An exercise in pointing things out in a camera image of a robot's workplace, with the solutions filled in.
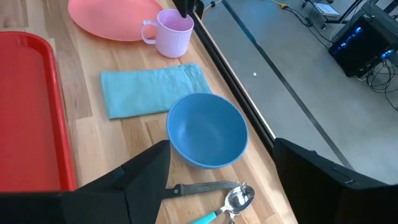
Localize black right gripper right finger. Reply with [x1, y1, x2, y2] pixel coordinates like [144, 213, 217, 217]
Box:
[272, 138, 398, 224]

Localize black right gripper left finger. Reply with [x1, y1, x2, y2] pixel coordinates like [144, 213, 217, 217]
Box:
[0, 139, 172, 224]

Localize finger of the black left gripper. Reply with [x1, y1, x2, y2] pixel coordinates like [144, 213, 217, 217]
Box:
[195, 0, 205, 18]
[178, 0, 190, 19]

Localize lilac plastic mug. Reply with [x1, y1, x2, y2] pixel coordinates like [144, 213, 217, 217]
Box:
[141, 9, 195, 59]

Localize black-handled table knife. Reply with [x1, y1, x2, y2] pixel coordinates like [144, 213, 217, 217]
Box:
[161, 180, 242, 200]

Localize coral plastic plate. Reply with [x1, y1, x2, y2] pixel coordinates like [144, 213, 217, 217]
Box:
[67, 0, 164, 42]

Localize teal-handled metal spoon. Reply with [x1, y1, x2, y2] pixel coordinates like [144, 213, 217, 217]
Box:
[190, 185, 256, 224]

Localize teal cloth napkin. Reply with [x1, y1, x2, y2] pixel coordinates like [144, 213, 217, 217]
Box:
[99, 63, 213, 120]

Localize blue plastic bowl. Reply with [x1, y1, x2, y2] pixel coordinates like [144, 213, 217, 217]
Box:
[165, 91, 249, 170]

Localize red plastic tray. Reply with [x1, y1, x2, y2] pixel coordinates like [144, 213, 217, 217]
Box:
[0, 30, 78, 192]

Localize white flat box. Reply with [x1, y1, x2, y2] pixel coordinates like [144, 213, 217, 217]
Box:
[313, 2, 341, 18]

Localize black computer tower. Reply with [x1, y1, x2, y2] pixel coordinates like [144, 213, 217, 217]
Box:
[328, 8, 398, 78]

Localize black aluminium table frame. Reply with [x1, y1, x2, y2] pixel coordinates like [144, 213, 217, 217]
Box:
[172, 0, 277, 156]

